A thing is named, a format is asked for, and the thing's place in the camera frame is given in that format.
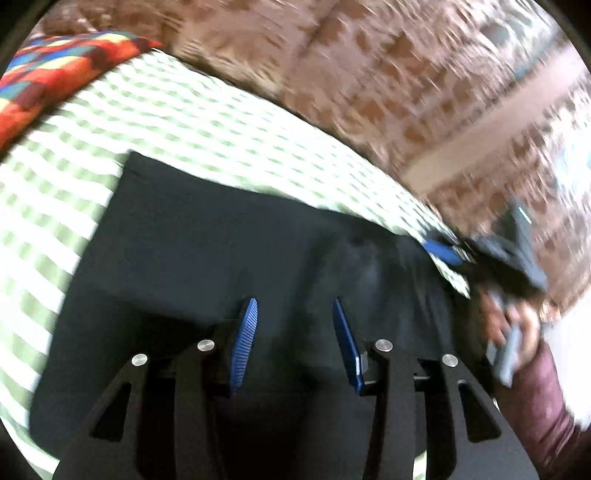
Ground person's right hand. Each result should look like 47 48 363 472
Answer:
479 286 542 370

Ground colourful patchwork pillow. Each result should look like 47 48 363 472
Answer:
0 30 163 149

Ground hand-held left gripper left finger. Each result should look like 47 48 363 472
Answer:
53 298 258 480

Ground green checked bedsheet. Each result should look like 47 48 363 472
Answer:
0 48 472 480

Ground person's right forearm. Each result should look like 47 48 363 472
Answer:
495 342 591 472

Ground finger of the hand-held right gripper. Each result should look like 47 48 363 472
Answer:
422 239 468 267

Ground black pants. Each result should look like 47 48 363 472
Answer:
30 150 485 480

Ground brown floral blanket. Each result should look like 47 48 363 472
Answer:
41 0 591 319

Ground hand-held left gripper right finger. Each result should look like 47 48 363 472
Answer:
332 298 541 480

